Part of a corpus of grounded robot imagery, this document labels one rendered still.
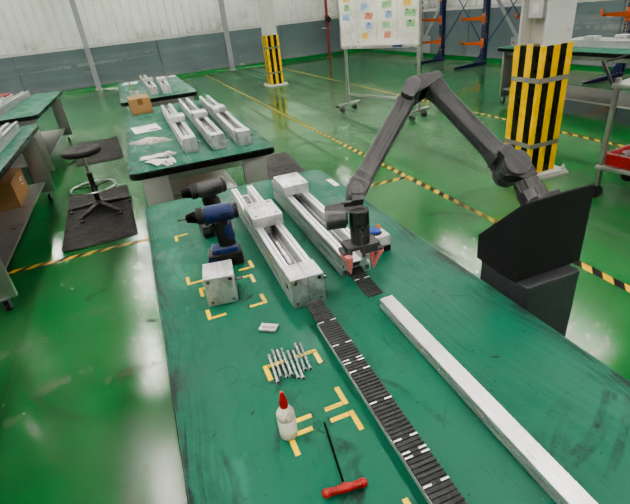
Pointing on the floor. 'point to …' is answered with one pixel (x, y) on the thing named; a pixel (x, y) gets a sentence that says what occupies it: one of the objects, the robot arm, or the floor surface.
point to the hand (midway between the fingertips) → (361, 267)
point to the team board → (380, 33)
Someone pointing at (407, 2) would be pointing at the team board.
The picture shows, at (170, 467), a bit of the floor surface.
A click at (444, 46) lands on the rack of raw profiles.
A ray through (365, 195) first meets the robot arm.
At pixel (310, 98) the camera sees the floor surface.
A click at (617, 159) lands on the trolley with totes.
